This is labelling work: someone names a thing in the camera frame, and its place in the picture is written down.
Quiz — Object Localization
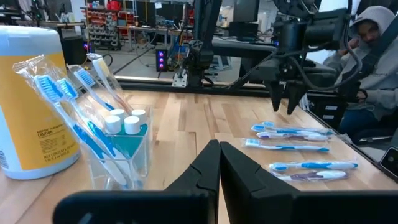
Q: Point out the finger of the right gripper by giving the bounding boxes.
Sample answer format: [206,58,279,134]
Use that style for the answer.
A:
[269,81,285,112]
[286,80,308,115]

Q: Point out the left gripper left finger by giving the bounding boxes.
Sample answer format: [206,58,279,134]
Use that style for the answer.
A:
[164,139,221,200]

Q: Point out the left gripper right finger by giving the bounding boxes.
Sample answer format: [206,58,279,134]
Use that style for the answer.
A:
[221,141,300,200]

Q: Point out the orange white toothbrush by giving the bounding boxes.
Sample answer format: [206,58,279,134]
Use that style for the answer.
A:
[86,52,134,114]

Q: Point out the black drawer cabinet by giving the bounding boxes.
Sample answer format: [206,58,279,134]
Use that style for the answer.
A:
[306,91,348,130]

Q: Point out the clear acrylic organizer box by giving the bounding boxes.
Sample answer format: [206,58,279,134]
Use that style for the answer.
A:
[81,105,154,191]

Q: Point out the person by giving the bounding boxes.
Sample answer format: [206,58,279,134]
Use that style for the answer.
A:
[323,5,398,144]

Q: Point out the black box purple lights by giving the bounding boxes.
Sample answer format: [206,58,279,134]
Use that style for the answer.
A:
[154,48,169,73]

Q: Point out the black speaker box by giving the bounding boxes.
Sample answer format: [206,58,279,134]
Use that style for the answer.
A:
[60,35,90,65]

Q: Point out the red parts bin shelf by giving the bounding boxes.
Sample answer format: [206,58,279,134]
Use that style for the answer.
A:
[82,0,139,49]

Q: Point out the black overhead gantry frame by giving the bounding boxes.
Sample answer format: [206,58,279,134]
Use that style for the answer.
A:
[186,0,218,90]

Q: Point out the grey metal base plate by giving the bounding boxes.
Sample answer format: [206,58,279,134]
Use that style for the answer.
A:
[171,68,190,88]

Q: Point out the black table-level camera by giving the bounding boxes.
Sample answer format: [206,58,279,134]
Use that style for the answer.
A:
[379,147,398,183]

